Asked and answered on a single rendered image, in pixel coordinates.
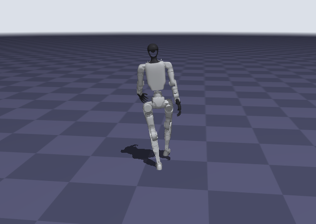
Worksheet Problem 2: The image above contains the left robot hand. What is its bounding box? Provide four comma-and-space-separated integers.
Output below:
138, 93, 149, 103

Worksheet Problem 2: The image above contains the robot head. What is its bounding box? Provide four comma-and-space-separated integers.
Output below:
147, 44, 159, 63

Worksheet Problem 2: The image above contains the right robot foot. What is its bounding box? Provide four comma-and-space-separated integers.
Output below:
163, 149, 170, 156

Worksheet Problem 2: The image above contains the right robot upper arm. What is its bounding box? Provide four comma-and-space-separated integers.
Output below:
164, 62, 175, 87

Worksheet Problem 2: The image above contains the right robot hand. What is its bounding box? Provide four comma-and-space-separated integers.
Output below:
175, 99, 181, 116

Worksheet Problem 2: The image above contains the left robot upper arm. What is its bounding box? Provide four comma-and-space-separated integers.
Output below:
137, 64, 145, 87

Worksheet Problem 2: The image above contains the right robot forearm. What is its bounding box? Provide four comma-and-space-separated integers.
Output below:
171, 80, 180, 102

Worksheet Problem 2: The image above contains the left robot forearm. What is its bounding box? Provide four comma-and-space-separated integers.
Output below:
137, 81, 143, 96

